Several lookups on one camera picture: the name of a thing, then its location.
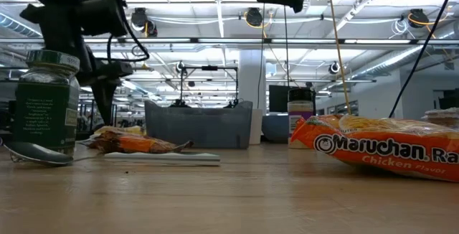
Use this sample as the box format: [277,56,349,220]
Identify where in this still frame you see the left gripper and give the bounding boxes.
[19,2,134,126]

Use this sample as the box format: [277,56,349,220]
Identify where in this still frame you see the yellow ramen packet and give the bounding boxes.
[93,125,147,137]

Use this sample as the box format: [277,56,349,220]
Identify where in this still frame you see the orange chicken ramen packet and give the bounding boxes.
[289,113,459,184]
[87,129,195,155]

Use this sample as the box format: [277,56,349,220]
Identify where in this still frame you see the green-lid oregano spice jar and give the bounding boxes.
[13,49,81,157]

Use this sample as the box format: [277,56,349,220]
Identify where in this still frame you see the purple-label spice bottle black lid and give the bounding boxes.
[287,88,316,150]

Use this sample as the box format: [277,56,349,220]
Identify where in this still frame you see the white building column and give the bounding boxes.
[237,49,268,116]

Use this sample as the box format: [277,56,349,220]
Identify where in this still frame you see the grey plastic bin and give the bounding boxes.
[144,99,254,150]

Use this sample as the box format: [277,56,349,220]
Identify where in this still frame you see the black monitor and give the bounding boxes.
[268,84,290,113]

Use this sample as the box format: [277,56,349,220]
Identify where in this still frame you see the blue bowl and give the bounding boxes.
[261,113,292,144]

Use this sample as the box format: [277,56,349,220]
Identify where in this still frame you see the small clear spice jar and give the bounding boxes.
[420,106,459,129]

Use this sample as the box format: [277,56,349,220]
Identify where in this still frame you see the thin black hanging cable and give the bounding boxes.
[284,6,290,88]
[256,3,267,110]

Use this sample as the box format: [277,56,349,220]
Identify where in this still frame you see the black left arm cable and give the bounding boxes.
[105,0,151,63]

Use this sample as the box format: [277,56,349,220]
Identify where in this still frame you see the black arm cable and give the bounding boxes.
[105,0,151,63]
[388,0,459,118]

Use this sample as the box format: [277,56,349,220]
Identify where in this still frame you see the yellow power cable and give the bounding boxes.
[327,0,353,116]

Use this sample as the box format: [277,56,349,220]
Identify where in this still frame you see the silver spoon patterned handle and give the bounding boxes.
[2,141,221,167]

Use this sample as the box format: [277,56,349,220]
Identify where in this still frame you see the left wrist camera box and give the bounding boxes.
[79,0,129,38]

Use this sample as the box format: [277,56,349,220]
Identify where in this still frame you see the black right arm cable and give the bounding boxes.
[388,0,459,118]

